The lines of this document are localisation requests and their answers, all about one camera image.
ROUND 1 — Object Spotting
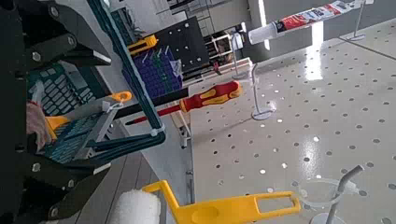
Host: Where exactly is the yellow frame white paint roller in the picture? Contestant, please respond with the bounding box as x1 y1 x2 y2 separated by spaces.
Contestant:
108 179 303 224

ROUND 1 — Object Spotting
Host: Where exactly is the red white sealant cartridge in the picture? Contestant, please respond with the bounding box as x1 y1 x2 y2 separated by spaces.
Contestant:
247 0 368 46

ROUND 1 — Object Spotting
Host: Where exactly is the purple plastic crate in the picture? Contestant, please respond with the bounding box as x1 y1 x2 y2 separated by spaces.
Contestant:
122 49 184 100

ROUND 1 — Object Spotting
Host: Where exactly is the yellow plastic handle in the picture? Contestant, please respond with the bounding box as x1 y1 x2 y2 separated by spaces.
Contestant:
126 34 159 56

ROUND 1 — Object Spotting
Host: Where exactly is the teal crate carry handle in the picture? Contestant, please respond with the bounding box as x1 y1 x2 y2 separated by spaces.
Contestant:
87 0 167 161

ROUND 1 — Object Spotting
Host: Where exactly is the gray teal plastic crate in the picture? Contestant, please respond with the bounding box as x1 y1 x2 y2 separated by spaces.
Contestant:
26 6 166 166

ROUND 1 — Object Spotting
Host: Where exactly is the red yellow screwdriver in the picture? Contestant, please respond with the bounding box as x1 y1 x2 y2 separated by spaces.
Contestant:
125 79 243 126

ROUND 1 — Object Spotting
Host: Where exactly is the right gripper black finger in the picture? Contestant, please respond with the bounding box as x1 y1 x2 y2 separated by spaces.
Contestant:
15 0 112 76
15 152 112 224

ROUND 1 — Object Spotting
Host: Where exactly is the yellow clip with zip tie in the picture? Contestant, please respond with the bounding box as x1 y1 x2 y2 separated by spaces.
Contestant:
110 91 134 105

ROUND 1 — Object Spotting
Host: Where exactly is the white pegboard hook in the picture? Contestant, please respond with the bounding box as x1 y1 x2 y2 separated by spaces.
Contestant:
344 0 367 42
231 31 248 81
250 62 276 121
292 164 366 224

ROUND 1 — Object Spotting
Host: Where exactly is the black perforated panel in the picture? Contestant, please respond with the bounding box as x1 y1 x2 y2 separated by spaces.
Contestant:
154 16 210 73

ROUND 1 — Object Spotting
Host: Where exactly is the white perforated pegboard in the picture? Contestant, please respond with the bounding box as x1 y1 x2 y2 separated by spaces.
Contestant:
186 17 396 224

